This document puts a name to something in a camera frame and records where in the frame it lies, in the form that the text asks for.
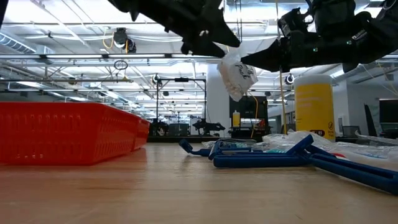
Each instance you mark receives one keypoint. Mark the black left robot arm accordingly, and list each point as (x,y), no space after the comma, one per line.
(2,9)

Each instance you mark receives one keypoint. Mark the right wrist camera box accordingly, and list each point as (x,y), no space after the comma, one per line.
(290,21)

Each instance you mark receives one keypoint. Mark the silver ceiling air duct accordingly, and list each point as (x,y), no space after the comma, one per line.
(15,43)

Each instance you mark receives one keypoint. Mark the teal white toothbrush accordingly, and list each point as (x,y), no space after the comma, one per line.
(276,151)

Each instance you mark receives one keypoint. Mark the large red plastic basket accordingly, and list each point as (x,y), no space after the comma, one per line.
(62,133)

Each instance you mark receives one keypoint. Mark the dark computer monitor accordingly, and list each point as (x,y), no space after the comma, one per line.
(388,112)

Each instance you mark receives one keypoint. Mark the black table edge rail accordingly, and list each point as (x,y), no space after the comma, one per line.
(174,139)

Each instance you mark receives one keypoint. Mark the clear bag with handwriting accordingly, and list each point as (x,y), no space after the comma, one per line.
(237,74)

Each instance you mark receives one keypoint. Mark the long overhead light bar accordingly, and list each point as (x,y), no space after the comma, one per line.
(74,56)

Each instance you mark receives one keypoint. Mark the yellow disinfecting wipes canister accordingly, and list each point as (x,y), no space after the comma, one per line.
(314,105)

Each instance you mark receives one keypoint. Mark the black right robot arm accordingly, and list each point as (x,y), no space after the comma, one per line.
(335,15)

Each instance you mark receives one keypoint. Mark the small black ceiling reel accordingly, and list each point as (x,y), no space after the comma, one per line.
(156,79)
(289,79)

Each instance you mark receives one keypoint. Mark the small red plastic basket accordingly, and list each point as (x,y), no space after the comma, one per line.
(142,133)

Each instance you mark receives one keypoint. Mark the black mesh bin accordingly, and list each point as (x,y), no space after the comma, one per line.
(351,131)

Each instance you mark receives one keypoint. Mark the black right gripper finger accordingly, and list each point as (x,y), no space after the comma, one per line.
(273,66)
(264,53)

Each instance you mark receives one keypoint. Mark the white building column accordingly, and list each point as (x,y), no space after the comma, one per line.
(214,118)

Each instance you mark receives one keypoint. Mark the black background robot arm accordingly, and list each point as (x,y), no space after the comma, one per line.
(160,129)
(206,127)

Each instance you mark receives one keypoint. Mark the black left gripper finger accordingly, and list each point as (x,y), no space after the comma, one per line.
(202,48)
(224,34)

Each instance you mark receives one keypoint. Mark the clear plastic toiletry packet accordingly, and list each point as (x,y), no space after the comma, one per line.
(295,138)
(376,139)
(239,141)

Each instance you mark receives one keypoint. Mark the small distant yellow canister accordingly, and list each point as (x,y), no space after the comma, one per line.
(236,119)

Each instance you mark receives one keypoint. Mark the white red toiletry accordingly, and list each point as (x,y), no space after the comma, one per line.
(367,160)

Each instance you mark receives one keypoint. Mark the black background cabinet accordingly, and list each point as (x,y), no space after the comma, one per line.
(245,107)

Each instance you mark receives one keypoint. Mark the black background frame rig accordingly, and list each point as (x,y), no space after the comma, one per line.
(182,80)

